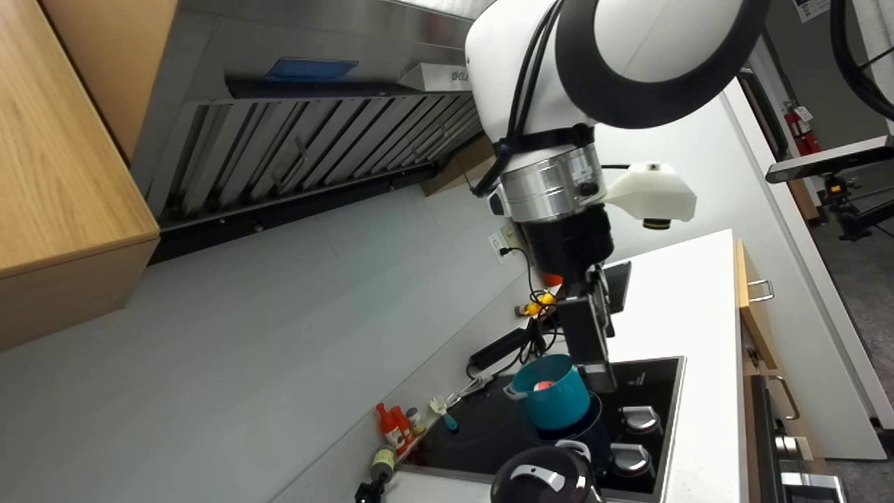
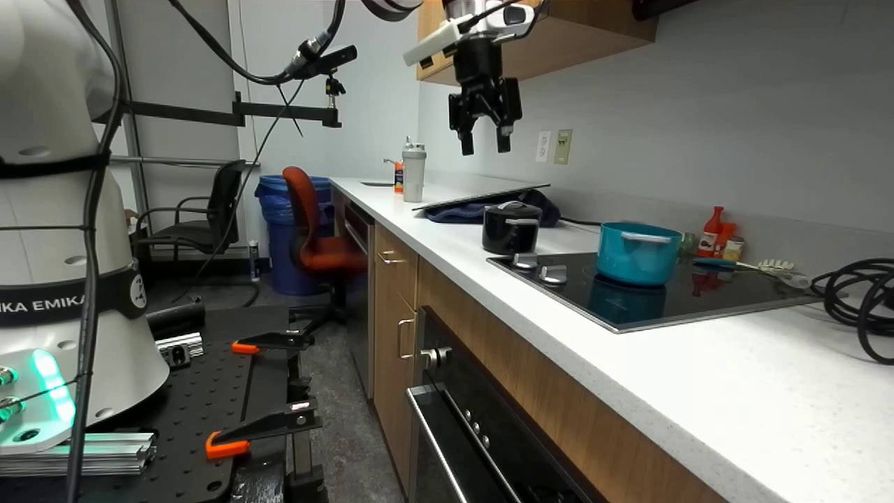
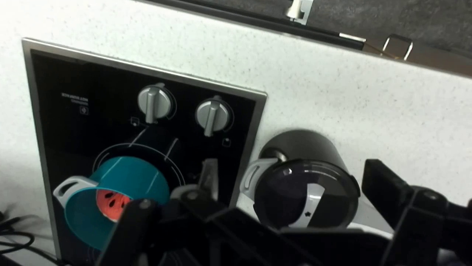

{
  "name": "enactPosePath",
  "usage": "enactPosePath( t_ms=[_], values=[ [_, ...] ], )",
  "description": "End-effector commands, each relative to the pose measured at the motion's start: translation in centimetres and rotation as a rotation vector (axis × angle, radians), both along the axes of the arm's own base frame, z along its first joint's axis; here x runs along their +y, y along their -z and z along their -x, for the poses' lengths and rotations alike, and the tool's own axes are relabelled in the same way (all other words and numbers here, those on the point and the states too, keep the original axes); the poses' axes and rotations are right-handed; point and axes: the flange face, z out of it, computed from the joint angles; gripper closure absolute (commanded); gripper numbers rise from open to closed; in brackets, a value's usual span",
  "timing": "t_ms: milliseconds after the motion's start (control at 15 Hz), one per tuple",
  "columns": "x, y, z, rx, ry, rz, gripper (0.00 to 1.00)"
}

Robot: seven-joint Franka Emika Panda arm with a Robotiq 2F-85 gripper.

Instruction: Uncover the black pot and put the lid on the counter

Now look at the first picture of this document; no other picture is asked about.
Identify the gray stand bar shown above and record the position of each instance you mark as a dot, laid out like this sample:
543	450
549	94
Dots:
827	157

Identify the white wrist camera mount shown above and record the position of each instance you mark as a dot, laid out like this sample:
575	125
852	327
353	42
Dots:
652	190

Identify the teal pot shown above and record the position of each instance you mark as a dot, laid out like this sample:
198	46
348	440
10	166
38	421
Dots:
560	400

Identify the black mug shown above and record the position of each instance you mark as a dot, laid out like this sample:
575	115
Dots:
587	464

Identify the wooden base cabinet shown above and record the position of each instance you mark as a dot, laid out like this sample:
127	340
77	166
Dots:
746	326

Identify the stainless steel range hood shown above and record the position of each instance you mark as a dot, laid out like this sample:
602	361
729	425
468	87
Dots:
324	141

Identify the white wall outlet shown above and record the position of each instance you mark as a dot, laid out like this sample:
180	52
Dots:
504	239

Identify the small distant fire extinguisher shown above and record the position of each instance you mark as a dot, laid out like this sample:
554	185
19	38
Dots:
800	129

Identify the black glass cooktop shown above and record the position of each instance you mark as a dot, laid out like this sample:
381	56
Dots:
493	438

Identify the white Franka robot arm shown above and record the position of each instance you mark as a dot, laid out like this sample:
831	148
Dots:
532	56

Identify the black pot lid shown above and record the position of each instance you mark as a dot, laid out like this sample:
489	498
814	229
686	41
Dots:
546	478

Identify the black power strip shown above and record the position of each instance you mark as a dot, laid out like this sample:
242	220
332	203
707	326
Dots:
499	349

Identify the blue rectangular sticker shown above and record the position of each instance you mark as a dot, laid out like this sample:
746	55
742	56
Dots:
311	71

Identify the black built-in oven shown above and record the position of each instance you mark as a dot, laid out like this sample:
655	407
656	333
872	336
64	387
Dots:
768	438

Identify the white printed label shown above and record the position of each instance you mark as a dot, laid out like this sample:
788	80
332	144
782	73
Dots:
436	77

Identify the black laptop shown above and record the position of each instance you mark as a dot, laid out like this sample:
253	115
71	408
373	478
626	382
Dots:
622	284

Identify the large wooden wall cabinet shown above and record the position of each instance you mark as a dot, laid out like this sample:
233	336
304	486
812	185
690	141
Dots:
64	185

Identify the silver cooktop knob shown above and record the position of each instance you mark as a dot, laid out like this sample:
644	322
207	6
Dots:
640	421
630	460

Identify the yellow plug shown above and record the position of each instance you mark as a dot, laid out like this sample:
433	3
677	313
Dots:
535	305

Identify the small pink object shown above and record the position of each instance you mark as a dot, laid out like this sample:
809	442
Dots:
546	384

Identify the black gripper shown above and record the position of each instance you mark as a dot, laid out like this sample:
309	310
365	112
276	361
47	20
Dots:
561	240

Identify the dark bottle yellow label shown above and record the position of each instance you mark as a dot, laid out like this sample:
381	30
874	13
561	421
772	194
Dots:
377	470

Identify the red sauce bottle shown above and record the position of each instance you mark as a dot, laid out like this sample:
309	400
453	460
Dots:
394	428

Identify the teal and white utensil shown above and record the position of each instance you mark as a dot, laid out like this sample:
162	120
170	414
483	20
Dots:
447	414

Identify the small wooden wall cabinet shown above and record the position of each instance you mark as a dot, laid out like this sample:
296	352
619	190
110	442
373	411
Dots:
457	171

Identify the silver oven knob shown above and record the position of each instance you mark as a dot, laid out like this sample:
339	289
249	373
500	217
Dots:
785	444

